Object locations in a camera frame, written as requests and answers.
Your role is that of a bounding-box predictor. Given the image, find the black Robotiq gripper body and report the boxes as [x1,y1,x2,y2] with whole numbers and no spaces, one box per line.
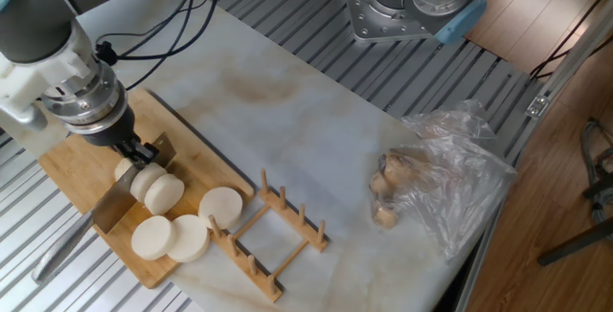
[80,105,141,149]

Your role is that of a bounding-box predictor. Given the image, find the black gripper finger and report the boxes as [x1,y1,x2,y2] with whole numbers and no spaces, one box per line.
[129,142,160,167]
[112,139,144,158]

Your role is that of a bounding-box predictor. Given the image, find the steel cleaver knife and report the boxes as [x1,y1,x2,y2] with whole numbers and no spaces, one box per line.
[31,132,177,285]

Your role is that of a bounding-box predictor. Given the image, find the round white radish slice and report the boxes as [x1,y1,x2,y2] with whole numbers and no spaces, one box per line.
[167,213,211,264]
[144,172,186,216]
[130,214,178,261]
[129,162,169,204]
[197,186,244,231]

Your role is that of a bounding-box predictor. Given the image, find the wooden cutting board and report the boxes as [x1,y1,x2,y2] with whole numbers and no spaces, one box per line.
[37,87,256,290]

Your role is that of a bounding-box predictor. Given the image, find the wooden peg rack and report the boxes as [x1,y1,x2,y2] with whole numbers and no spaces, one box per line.
[206,167,330,303]

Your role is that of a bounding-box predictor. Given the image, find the white marble slab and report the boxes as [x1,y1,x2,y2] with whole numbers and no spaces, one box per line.
[0,0,509,312]

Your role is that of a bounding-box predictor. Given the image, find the clear plastic bag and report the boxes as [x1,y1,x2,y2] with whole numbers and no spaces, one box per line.
[371,99,521,260]

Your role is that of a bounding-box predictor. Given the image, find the black stand leg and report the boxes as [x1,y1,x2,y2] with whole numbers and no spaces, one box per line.
[535,215,613,268]

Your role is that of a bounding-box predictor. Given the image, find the black cable with clip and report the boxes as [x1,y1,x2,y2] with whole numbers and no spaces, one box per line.
[94,0,205,68]

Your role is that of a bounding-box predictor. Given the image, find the white plastic wrist mount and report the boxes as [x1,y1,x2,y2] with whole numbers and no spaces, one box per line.
[0,22,100,115]

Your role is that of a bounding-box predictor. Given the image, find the black cable with metal plug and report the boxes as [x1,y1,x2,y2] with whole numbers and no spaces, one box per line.
[125,0,225,92]

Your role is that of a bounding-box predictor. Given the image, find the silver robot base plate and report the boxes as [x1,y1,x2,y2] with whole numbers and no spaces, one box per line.
[342,0,449,44]

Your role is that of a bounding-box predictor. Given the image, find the silver corner bracket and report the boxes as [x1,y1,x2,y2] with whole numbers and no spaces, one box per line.
[525,94,550,120]

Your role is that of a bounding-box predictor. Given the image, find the aluminium frame rail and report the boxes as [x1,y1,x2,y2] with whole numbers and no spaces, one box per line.
[452,0,613,312]

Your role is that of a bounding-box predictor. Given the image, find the black floor cable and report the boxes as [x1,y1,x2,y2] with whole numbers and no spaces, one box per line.
[529,0,613,81]

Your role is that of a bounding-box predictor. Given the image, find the grey cable bundle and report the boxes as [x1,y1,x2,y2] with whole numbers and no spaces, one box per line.
[579,118,613,225]

